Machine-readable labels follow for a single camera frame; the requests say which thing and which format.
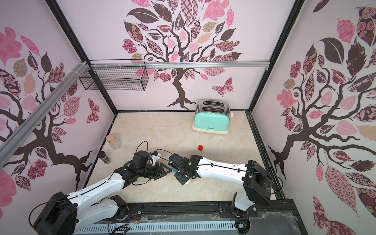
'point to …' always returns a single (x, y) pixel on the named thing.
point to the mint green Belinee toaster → (212, 116)
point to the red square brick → (200, 148)
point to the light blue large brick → (175, 170)
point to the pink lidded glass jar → (114, 143)
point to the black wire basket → (118, 75)
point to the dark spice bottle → (102, 155)
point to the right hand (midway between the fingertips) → (181, 175)
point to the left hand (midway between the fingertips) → (170, 175)
